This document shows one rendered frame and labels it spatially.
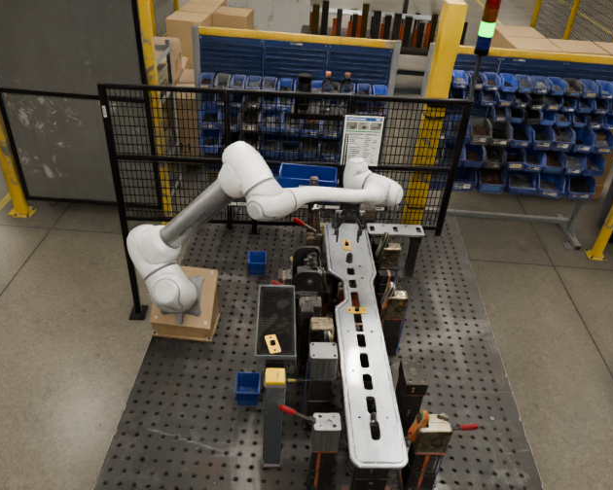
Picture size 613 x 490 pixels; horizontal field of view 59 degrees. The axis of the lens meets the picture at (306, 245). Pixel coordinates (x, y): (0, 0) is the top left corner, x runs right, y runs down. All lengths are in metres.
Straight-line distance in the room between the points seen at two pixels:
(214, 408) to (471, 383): 1.10
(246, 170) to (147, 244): 0.57
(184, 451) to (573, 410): 2.31
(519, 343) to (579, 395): 0.47
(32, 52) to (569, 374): 4.10
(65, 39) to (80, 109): 0.49
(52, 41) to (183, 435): 2.88
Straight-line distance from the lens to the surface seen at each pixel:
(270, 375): 1.80
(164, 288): 2.25
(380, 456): 1.85
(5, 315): 4.04
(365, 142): 2.98
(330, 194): 2.18
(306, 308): 2.12
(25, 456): 3.24
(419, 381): 2.03
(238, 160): 2.01
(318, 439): 1.85
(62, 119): 4.43
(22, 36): 4.32
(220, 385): 2.38
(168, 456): 2.20
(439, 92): 2.99
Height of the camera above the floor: 2.52
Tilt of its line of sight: 36 degrees down
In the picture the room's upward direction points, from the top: 4 degrees clockwise
